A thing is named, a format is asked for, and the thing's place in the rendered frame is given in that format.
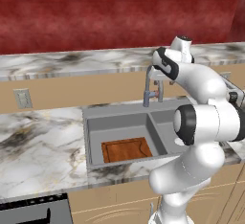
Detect grey dishwasher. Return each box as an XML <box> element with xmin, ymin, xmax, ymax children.
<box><xmin>0</xmin><ymin>192</ymin><xmax>75</xmax><ymax>224</ymax></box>

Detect brown wooden cutting board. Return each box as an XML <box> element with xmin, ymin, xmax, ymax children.
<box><xmin>100</xmin><ymin>136</ymin><xmax>154</xmax><ymax>165</ymax></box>

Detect grey sink faucet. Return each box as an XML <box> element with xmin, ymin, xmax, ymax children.
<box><xmin>142</xmin><ymin>64</ymin><xmax>165</xmax><ymax>108</ymax></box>

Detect grey double sink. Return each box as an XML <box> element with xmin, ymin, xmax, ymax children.
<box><xmin>81</xmin><ymin>96</ymin><xmax>199</xmax><ymax>172</ymax></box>

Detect black dishwasher handle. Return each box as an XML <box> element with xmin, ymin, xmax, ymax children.
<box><xmin>17</xmin><ymin>208</ymin><xmax>53</xmax><ymax>224</ymax></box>

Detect tan cupboard door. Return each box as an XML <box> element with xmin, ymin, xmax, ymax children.
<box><xmin>186</xmin><ymin>162</ymin><xmax>245</xmax><ymax>224</ymax></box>
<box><xmin>71</xmin><ymin>198</ymin><xmax>161</xmax><ymax>224</ymax></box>

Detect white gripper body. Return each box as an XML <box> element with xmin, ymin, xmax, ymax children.
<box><xmin>149</xmin><ymin>66</ymin><xmax>173</xmax><ymax>82</ymax></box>

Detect tan cupboard front panel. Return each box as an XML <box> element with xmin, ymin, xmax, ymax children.
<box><xmin>68</xmin><ymin>178</ymin><xmax>161</xmax><ymax>215</ymax></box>

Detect white toaster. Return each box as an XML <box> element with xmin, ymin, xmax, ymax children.
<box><xmin>219</xmin><ymin>75</ymin><xmax>245</xmax><ymax>107</ymax></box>

